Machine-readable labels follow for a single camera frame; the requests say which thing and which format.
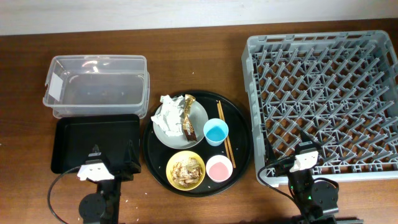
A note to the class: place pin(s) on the yellow bowl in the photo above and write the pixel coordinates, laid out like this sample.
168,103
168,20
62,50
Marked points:
181,156

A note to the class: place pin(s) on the round black serving tray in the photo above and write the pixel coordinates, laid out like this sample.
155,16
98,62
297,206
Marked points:
157,154

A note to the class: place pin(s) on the brown snack wrapper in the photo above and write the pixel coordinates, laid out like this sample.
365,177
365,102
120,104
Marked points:
187,126

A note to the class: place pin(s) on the pink cup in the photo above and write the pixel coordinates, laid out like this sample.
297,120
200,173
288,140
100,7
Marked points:
219,168

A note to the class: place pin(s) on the black rectangular tray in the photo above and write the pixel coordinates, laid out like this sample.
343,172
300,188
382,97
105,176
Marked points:
75,138

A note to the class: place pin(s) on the wooden chopstick right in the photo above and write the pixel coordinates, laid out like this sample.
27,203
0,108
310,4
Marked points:
230,154

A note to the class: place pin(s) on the grey dishwasher rack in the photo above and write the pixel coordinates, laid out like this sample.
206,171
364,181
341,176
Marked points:
338,87

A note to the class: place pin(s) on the wooden chopstick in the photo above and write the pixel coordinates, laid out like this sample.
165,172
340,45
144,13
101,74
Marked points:
222,118
230,154

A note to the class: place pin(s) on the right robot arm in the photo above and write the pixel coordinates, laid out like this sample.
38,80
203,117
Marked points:
315,198

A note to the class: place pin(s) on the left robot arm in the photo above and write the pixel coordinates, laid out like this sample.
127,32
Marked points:
103,205

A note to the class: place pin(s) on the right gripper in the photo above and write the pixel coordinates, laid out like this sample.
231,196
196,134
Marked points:
283,167

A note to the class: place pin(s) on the clear plastic waste bin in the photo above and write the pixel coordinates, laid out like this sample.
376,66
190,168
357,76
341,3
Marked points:
87,85

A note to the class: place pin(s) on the wooden chopstick left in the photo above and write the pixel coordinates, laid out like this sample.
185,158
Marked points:
222,118

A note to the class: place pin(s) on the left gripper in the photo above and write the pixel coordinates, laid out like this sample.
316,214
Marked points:
130,159

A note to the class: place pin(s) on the blue cup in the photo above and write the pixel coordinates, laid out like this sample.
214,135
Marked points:
214,131

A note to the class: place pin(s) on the white tissue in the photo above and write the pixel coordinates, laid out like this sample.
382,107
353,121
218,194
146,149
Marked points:
169,119

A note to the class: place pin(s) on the peanut shell food scraps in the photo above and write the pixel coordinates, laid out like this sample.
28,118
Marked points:
187,172

